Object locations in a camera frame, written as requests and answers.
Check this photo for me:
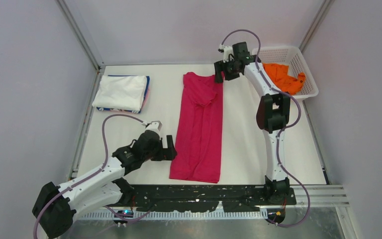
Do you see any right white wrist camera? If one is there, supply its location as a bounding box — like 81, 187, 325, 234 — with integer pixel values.
218, 44, 234, 62

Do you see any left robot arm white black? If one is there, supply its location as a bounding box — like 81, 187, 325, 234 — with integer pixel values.
32, 130, 177, 239

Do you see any orange t shirt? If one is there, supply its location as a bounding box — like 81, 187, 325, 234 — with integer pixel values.
263, 63, 306, 95

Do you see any white plastic basket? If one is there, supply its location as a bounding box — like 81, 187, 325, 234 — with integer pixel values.
251, 45, 319, 101

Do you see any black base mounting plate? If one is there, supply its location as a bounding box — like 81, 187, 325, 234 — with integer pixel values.
113, 184, 296, 213

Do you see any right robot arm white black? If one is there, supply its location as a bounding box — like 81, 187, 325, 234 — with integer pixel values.
214, 42, 290, 205

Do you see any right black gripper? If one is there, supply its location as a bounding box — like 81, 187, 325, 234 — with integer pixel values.
212, 57, 239, 84

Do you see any folded white t shirt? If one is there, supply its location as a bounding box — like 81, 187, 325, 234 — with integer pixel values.
92, 75, 148, 112

